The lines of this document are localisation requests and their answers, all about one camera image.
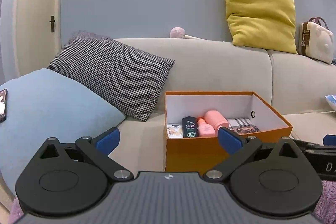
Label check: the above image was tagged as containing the beige sofa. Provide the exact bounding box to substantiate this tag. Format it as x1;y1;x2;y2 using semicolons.
110;38;335;173

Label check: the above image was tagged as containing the cream mini suitcase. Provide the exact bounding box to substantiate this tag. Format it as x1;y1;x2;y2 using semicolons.
298;17;334;64

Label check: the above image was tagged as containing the plaid checkered case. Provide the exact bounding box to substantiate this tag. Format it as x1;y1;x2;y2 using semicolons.
228;118;254;129

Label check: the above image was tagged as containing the pink plush toy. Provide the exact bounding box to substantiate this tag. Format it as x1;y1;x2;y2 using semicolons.
169;27;202;40

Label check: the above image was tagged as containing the yellow cushion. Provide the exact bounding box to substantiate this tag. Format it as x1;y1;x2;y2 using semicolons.
225;0;297;54

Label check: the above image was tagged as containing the smartphone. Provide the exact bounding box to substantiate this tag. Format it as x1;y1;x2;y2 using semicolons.
0;89;7;123

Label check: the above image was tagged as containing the purple fluffy blanket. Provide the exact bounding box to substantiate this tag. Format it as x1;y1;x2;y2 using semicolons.
8;181;336;224

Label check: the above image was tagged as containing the blue white plastic bag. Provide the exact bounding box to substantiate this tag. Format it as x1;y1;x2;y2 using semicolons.
325;94;336;112

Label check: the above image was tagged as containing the dark Clear shampoo bottle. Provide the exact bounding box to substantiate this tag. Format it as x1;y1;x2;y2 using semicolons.
182;117;199;138

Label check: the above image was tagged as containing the black door handle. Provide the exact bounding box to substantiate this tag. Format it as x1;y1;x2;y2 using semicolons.
50;15;55;33

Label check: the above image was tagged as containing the illustrated card box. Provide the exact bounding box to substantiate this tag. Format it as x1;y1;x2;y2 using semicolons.
232;126;260;135

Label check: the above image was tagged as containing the light blue cushion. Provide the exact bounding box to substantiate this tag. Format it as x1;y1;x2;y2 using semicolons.
1;69;126;192

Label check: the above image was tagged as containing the houndstooth cushion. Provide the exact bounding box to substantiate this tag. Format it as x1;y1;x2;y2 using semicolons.
48;31;175;122

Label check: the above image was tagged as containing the white Vaseline lotion tube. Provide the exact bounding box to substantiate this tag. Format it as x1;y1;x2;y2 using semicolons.
166;124;183;139

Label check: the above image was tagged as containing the pink pump bottle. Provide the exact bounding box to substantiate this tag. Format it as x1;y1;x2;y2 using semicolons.
197;117;217;138

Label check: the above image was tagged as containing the orange cardboard box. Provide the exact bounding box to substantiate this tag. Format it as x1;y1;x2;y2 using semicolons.
165;91;293;174

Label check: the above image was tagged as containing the white door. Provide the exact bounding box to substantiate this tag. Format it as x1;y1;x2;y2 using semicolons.
1;0;61;81

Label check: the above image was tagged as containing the pink plastic cup bottle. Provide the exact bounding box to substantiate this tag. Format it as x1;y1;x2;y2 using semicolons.
204;110;230;133

